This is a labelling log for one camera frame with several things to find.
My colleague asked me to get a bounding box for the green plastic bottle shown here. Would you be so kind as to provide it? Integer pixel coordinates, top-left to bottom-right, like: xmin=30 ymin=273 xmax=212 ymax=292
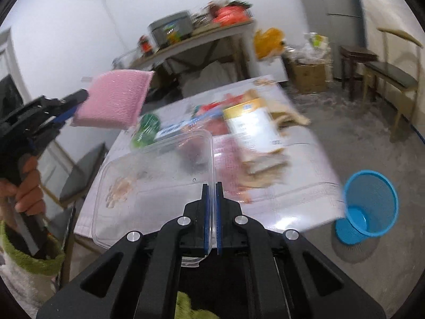
xmin=130 ymin=113 xmax=161 ymax=148

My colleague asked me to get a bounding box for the red plastic bag on shelf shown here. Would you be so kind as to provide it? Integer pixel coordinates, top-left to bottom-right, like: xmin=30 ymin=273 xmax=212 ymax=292
xmin=208 ymin=0 xmax=251 ymax=27

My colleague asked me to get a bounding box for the red sauce jar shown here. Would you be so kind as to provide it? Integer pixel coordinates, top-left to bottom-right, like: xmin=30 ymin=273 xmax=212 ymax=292
xmin=138 ymin=35 xmax=154 ymax=56

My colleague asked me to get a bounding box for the dark wooden stool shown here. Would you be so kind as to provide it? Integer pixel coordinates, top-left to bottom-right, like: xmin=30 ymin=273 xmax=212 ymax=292
xmin=339 ymin=45 xmax=378 ymax=101

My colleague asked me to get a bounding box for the blue white toothpaste box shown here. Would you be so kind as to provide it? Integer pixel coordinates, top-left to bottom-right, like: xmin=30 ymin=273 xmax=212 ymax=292
xmin=154 ymin=117 xmax=202 ymax=142

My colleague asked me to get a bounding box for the red rice bag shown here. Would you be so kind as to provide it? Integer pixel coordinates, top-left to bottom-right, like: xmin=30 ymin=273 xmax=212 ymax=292
xmin=192 ymin=94 xmax=244 ymax=123

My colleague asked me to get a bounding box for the left hand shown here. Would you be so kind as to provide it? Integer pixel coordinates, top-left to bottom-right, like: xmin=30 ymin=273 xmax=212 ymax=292
xmin=1 ymin=156 xmax=46 ymax=233

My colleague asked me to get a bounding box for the brown paper bag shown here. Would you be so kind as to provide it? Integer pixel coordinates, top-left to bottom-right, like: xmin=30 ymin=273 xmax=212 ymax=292
xmin=239 ymin=100 xmax=311 ymax=188

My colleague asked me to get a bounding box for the wooden chair left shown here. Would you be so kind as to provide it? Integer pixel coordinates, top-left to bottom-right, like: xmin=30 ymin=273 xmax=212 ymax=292
xmin=40 ymin=141 xmax=108 ymax=289

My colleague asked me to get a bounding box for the yellow plastic bag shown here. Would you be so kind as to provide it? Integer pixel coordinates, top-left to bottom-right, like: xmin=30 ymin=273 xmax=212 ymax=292
xmin=254 ymin=27 xmax=285 ymax=60

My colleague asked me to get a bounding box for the yellow white carton box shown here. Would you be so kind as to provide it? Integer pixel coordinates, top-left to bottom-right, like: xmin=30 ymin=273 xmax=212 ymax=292
xmin=223 ymin=98 xmax=283 ymax=153

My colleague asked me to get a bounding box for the grey refrigerator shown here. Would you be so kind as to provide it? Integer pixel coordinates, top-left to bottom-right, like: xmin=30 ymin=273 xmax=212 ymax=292
xmin=301 ymin=0 xmax=366 ymax=79

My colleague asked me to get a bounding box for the wooden chair right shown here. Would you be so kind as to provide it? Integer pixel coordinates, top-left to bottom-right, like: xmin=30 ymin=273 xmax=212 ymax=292
xmin=362 ymin=27 xmax=424 ymax=125

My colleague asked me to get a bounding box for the pink sponge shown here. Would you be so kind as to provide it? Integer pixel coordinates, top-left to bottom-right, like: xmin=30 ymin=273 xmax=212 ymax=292
xmin=72 ymin=69 xmax=154 ymax=130

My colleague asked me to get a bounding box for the blue trash basket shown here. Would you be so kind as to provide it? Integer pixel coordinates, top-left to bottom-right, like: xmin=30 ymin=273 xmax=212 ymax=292
xmin=335 ymin=170 xmax=399 ymax=246

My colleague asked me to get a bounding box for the wooden chair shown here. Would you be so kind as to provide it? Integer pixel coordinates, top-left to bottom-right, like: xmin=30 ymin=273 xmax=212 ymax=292
xmin=40 ymin=141 xmax=108 ymax=289
xmin=362 ymin=27 xmax=424 ymax=125

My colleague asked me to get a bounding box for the grey side table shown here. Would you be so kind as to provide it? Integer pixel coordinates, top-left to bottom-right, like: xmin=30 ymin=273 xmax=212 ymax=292
xmin=129 ymin=19 xmax=260 ymax=78

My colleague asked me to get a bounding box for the cardboard box with bags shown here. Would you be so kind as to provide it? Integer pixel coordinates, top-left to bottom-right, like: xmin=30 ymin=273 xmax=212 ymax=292
xmin=284 ymin=32 xmax=332 ymax=94

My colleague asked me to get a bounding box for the clear red printed plastic bag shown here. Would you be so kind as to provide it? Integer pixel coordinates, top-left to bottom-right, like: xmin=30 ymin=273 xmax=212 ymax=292
xmin=213 ymin=134 xmax=252 ymax=204

